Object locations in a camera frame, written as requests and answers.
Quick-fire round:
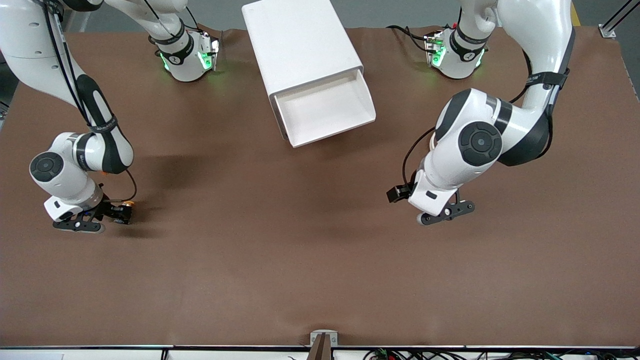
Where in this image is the black base cable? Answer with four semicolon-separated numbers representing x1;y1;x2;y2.
387;24;432;53

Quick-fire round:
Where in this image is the aluminium frame profile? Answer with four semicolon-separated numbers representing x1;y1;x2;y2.
599;0;640;39

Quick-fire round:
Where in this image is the grey metal bracket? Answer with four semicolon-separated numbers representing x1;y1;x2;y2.
310;330;339;347

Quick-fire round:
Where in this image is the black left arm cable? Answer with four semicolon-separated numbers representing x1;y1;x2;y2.
402;126;437;188

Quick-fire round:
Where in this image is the cable bundle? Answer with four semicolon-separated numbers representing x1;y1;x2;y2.
364;348;623;360

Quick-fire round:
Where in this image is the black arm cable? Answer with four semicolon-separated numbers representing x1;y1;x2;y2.
402;126;437;188
42;0;139;204

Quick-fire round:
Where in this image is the brown table cover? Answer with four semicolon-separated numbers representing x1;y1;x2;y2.
0;26;640;348

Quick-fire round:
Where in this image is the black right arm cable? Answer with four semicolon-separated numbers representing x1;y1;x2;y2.
42;0;139;204

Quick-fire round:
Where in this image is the white table edge rail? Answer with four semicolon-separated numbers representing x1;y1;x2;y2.
0;345;640;360

